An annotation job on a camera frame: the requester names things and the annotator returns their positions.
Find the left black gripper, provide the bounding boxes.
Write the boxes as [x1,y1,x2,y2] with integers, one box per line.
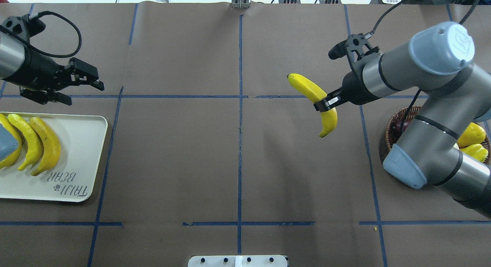
[2,48,105,105]

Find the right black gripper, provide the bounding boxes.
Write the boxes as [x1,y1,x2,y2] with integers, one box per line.
[313,72,380,112]

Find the yellow banana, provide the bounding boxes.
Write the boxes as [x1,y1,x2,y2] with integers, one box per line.
[287,73,338,138]

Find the yellow banana moved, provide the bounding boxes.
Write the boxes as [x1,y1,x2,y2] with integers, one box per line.
[8,114,43,171]
[0,114,22,169]
[29,117,61,176]

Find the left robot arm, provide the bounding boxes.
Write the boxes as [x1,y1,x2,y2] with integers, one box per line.
[0,33,105,105]

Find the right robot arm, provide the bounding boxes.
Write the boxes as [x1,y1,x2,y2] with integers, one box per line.
[313,21,491,218]

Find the brown wicker basket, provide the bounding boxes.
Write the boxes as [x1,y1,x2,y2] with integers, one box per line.
[379,107,490,165]

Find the dark red apple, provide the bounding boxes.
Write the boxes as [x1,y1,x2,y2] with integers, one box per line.
[396,120,412,134]

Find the white bear tray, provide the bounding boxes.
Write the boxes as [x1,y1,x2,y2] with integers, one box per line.
[0,112,108,203]

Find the yellow pepper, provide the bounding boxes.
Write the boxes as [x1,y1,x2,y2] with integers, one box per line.
[456,122,486,148]

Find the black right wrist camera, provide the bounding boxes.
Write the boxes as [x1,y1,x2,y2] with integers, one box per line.
[328,31,381,76]

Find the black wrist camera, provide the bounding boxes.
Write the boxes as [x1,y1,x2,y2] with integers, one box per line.
[328,31,381,76]
[1,14,46,43]

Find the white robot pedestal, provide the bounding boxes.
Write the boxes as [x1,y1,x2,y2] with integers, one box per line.
[188,255,289,267]

